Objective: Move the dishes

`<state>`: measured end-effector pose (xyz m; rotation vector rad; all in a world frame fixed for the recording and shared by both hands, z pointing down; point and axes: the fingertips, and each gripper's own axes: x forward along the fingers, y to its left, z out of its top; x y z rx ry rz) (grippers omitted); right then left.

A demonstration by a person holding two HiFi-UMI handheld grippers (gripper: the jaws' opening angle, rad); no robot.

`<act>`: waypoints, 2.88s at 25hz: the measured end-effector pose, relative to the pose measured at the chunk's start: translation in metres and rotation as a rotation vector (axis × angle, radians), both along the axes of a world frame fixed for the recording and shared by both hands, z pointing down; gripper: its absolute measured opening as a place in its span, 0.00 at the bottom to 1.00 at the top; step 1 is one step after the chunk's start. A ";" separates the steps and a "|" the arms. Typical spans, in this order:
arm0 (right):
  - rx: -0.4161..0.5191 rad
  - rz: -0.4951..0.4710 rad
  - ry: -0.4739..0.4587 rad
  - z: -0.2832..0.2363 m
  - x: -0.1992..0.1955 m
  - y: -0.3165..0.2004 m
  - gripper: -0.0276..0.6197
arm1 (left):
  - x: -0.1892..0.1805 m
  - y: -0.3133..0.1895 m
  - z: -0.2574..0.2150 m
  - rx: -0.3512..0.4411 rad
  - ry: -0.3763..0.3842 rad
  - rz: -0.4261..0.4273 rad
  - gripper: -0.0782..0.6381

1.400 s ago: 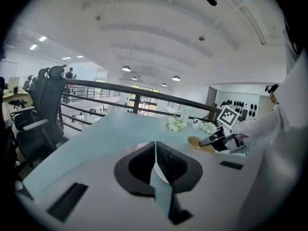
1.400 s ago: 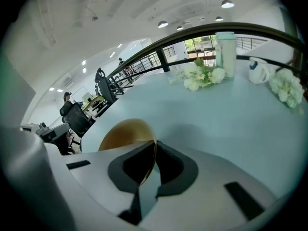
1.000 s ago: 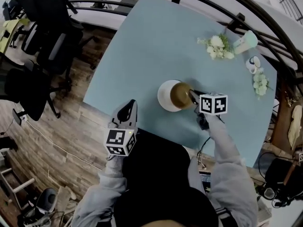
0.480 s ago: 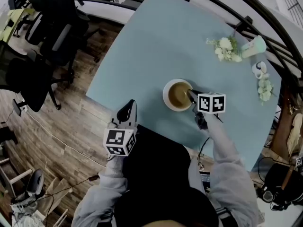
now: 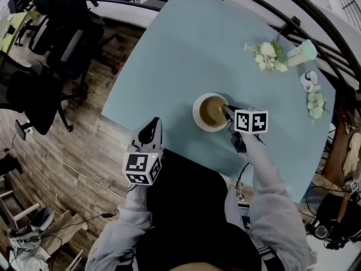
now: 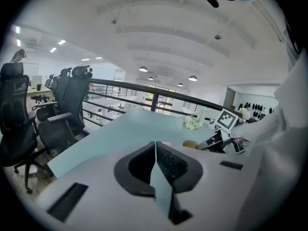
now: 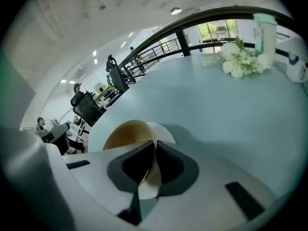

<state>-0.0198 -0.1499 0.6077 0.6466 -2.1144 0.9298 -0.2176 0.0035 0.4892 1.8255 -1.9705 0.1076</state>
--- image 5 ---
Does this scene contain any white ceramic plate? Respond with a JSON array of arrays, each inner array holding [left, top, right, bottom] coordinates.
[[192, 92, 231, 133]]

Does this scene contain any light blue table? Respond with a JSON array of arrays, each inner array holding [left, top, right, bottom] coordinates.
[[100, 0, 337, 204]]

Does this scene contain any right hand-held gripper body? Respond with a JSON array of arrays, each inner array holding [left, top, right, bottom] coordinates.
[[230, 108, 269, 154]]

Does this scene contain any lime green desk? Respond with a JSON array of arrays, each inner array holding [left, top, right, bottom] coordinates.
[[0, 10, 40, 53]]

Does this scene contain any large white flower bouquet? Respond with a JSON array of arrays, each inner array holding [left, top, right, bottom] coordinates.
[[244, 40, 289, 73]]

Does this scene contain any beige cloth bag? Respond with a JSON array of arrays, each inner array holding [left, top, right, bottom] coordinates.
[[342, 133, 361, 178]]

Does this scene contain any small white flower bouquet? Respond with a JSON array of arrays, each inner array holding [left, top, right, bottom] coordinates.
[[306, 90, 329, 124]]

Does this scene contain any person's left forearm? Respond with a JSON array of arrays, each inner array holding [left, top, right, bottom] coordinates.
[[125, 183, 155, 213]]

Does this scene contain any person's right forearm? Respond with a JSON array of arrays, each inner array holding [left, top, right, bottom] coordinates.
[[244, 134, 285, 191]]

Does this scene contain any person's torso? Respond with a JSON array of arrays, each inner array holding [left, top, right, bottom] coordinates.
[[135, 148, 263, 271]]

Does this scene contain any long white cable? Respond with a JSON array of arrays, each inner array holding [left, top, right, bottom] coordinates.
[[33, 133, 128, 200]]

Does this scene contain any pale green thermos bottle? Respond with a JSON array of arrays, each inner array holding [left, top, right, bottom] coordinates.
[[287, 39, 318, 67]]

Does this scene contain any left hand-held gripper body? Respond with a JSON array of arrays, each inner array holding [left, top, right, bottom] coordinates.
[[122, 145, 164, 186]]

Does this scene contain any brown paper sheet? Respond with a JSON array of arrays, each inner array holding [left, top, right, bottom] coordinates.
[[42, 210, 89, 255]]

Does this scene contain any tan bowl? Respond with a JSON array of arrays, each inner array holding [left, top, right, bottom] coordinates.
[[199, 96, 230, 126]]

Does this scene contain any white mug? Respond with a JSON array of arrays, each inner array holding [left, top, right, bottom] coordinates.
[[299, 69, 321, 93]]

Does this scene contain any light wooden stool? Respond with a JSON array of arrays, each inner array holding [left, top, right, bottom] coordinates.
[[0, 189, 41, 230]]

